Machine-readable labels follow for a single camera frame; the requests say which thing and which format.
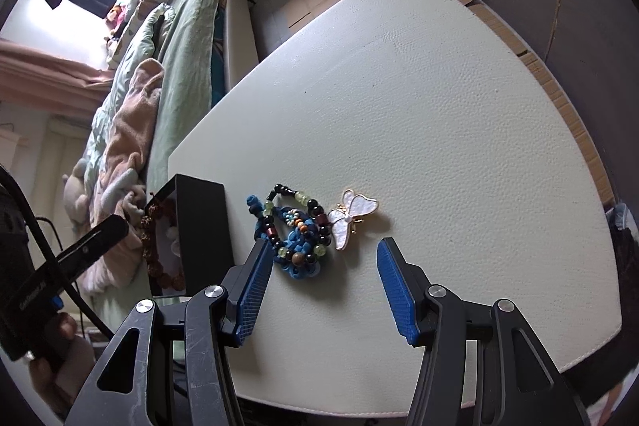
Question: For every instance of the pile of small toys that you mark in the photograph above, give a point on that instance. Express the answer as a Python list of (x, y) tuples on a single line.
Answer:
[(114, 19)]

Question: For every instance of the light green quilt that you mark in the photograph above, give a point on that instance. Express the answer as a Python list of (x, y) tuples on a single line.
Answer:
[(140, 51)]

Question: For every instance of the white butterfly brooch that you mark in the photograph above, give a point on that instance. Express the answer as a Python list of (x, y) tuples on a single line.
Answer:
[(359, 206)]

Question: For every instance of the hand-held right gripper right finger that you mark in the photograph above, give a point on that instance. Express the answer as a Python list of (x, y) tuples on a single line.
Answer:
[(399, 291)]

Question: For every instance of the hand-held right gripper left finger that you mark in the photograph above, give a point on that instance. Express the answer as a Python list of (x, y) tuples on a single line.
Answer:
[(254, 291)]

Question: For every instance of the white leather table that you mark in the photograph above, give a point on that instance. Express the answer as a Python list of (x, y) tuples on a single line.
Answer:
[(449, 131)]

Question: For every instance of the pink fleece blanket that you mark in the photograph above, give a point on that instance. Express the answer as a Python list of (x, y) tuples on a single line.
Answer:
[(135, 116)]

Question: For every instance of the black square box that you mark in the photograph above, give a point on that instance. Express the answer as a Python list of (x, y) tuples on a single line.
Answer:
[(204, 226)]

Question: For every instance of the beige plush toy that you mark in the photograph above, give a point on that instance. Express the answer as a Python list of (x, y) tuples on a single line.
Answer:
[(77, 196)]

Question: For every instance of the pink curtain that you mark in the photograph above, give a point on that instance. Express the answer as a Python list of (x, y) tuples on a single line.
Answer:
[(45, 76)]

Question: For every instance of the person's left hand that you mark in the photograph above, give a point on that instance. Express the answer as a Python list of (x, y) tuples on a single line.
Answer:
[(80, 356)]

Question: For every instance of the green bed sheet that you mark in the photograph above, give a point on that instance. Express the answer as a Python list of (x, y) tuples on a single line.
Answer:
[(184, 56)]

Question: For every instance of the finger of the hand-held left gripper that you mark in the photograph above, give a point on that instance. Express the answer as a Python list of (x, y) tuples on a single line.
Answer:
[(95, 246)]

